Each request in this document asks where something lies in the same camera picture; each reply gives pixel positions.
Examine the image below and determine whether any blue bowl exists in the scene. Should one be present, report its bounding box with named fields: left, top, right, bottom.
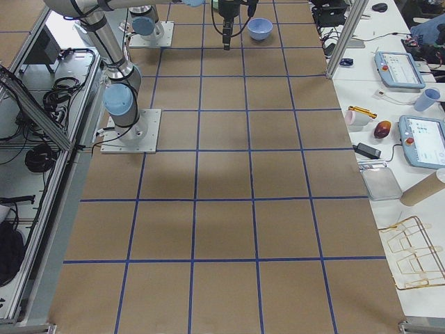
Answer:
left=248, top=17, right=273, bottom=41

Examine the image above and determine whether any yellow brass tool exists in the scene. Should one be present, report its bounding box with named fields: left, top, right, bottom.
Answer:
left=348, top=106, right=378, bottom=119

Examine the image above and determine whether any pink cup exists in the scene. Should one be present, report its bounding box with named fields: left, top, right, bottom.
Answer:
left=344, top=110, right=372, bottom=127

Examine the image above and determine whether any black computer mouse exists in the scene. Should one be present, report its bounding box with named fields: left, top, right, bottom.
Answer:
left=371, top=2, right=388, bottom=13

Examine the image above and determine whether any upper teach pendant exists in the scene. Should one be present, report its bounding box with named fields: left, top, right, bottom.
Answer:
left=374, top=51, right=426, bottom=89

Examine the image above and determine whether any teach pendant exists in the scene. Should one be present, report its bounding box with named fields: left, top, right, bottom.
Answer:
left=398, top=115, right=444, bottom=169
left=374, top=51, right=426, bottom=89

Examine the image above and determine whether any black power adapter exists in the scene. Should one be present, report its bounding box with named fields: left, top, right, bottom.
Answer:
left=353, top=143, right=381, bottom=159

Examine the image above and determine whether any red mango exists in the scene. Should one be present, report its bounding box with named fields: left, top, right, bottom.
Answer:
left=373, top=120, right=391, bottom=139

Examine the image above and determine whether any light blue plastic cup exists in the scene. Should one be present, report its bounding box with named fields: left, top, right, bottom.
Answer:
left=414, top=88, right=441, bottom=112

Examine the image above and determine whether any clear plastic container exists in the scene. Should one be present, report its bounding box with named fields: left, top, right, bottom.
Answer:
left=359, top=161, right=402, bottom=201

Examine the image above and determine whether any lower teach pendant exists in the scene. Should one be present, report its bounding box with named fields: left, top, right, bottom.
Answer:
left=398, top=115, right=444, bottom=169

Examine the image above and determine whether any cardboard tube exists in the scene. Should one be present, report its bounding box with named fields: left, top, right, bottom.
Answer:
left=400, top=168, right=444, bottom=206

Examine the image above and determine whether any aluminium frame post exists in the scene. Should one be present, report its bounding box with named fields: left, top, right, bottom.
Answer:
left=325, top=0, right=369, bottom=79

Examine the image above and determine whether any gold wire rack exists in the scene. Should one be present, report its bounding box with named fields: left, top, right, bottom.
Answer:
left=378, top=216, right=444, bottom=291

